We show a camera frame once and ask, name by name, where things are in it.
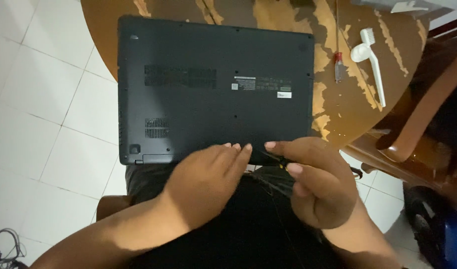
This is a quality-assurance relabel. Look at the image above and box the person's right hand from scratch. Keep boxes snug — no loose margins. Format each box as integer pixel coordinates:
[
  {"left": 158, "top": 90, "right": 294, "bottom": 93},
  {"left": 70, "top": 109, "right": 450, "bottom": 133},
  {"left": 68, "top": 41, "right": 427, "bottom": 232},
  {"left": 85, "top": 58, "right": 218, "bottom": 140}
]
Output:
[{"left": 264, "top": 137, "right": 360, "bottom": 230}]

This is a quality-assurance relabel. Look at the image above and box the small red handled screwdriver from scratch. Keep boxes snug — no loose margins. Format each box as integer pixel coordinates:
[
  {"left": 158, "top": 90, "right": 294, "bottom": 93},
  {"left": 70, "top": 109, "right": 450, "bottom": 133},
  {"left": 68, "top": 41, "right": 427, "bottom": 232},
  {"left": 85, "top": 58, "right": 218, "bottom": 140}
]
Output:
[{"left": 333, "top": 52, "right": 344, "bottom": 84}]

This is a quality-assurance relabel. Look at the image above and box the person's black clothing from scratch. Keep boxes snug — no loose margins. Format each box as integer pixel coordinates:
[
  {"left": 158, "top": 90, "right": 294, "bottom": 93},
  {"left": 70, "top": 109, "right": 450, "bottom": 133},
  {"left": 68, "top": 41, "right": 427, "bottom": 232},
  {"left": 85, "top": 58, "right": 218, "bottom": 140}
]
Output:
[{"left": 125, "top": 164, "right": 346, "bottom": 269}]

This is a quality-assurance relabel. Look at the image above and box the person's left hand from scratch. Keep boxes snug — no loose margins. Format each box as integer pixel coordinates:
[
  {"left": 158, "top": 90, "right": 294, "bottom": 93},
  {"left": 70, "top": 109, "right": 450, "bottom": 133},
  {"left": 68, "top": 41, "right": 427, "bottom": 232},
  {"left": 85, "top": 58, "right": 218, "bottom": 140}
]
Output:
[{"left": 162, "top": 142, "right": 253, "bottom": 231}]

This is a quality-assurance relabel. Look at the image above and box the bundle of grey cables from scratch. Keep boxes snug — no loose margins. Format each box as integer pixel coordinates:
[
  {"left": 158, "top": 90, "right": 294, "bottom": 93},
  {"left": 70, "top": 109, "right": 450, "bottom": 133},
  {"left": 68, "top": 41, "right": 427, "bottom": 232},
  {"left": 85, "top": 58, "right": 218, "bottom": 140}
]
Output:
[{"left": 0, "top": 228, "right": 27, "bottom": 269}]

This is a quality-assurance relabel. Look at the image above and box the white cleaning brush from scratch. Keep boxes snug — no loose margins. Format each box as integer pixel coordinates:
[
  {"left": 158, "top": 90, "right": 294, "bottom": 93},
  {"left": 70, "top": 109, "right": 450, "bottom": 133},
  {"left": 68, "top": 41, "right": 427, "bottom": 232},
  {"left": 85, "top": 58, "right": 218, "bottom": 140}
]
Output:
[{"left": 350, "top": 28, "right": 387, "bottom": 108}]

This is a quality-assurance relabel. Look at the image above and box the black yellow screwdriver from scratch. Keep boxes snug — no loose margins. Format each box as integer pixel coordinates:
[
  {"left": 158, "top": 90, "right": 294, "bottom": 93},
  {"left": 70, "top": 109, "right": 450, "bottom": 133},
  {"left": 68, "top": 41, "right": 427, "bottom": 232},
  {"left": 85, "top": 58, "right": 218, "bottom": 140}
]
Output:
[{"left": 253, "top": 149, "right": 300, "bottom": 197}]

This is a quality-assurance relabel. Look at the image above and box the white paper scrap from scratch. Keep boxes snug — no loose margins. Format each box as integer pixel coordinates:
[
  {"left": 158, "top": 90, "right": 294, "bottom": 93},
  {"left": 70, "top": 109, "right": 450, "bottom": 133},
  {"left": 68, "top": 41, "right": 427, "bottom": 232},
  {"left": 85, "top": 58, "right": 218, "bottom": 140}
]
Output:
[{"left": 390, "top": 1, "right": 430, "bottom": 14}]

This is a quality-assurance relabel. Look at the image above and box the brown wooden chair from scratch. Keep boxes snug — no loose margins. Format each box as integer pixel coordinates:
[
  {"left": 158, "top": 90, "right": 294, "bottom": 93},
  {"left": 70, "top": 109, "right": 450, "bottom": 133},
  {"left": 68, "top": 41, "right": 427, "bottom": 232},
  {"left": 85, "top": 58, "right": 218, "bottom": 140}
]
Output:
[{"left": 341, "top": 35, "right": 457, "bottom": 195}]

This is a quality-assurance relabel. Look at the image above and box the blue and black vehicle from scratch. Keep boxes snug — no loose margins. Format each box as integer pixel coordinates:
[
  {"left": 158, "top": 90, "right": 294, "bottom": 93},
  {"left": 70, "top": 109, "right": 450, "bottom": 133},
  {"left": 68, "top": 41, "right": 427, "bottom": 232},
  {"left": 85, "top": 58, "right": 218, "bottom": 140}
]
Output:
[{"left": 402, "top": 182, "right": 457, "bottom": 269}]

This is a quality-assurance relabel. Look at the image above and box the black laptop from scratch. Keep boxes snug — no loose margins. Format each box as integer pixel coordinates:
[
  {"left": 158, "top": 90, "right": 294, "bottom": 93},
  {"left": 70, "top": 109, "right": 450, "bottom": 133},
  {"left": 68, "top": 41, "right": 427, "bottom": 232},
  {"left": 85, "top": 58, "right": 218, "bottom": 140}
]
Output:
[{"left": 117, "top": 15, "right": 315, "bottom": 166}]

